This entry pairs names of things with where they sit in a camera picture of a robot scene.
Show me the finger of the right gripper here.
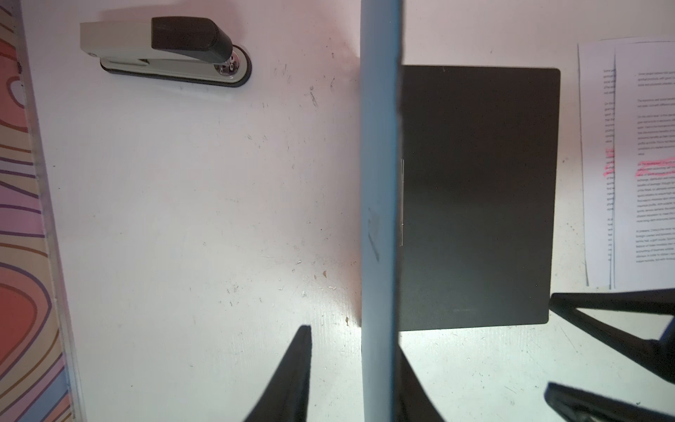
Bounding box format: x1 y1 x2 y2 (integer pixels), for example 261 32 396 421
547 287 675 383
544 383 674 422

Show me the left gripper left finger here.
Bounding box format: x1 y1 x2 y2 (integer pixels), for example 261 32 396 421
245 325 312 422

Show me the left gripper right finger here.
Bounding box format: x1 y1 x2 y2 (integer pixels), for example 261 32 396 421
397 347 445 422

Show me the printed paper sheet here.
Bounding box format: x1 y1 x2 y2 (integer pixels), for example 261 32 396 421
578 40 620 288
613 41 674 291

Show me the blue folder black inside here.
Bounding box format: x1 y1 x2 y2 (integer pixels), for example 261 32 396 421
360 1 561 421

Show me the grey black stapler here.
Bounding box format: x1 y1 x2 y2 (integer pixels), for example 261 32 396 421
80 16 252 88

